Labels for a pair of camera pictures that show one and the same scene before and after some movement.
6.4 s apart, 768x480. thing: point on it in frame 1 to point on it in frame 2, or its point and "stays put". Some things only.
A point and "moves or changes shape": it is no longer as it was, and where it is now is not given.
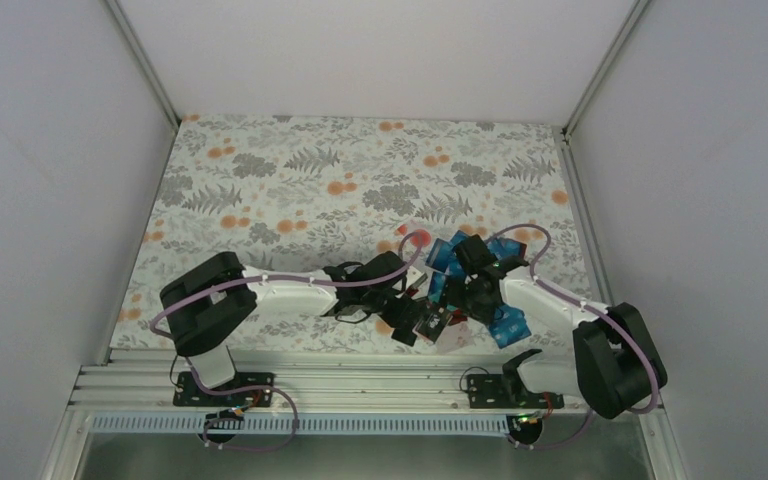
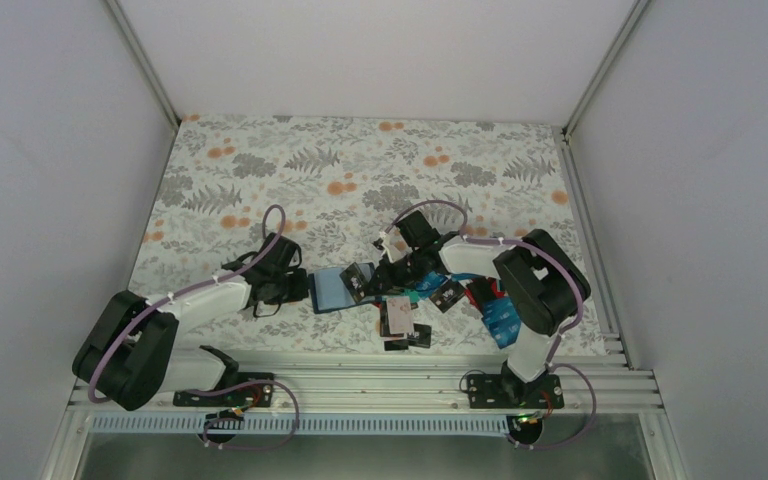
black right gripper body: [469, 302] to [403, 277]
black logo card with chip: [433, 323] moves or changes shape
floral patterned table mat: [297, 194] stays put
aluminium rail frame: [306, 382] stays put
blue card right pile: [509, 325] stays put
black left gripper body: [391, 317] to [288, 292]
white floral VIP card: [455, 337] moves or changes shape
